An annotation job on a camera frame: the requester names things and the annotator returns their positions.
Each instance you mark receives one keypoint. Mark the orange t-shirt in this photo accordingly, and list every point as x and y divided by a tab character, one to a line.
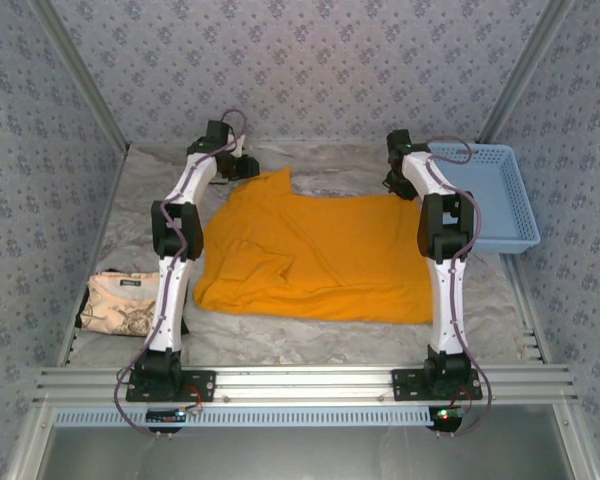
330	250

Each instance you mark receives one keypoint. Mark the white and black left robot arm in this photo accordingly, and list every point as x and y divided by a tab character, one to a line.
167	300

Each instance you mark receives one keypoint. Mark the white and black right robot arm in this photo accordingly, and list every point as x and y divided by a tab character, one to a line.
447	300

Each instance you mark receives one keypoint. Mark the beige printed t-shirt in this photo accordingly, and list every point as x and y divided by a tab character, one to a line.
115	305

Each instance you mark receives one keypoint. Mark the light blue plastic basket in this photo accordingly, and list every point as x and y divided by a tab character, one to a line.
500	200

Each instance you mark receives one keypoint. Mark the beige printed folded cloth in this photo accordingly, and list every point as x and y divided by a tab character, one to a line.
82	312

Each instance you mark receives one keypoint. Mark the aluminium frame post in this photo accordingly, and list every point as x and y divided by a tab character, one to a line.
80	75
525	75

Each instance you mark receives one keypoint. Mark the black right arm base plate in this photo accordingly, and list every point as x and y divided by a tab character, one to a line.
405	387

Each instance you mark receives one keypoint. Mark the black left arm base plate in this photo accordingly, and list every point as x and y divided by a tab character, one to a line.
205	387

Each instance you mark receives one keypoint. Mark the aluminium mounting rail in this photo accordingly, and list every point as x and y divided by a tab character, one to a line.
300	382

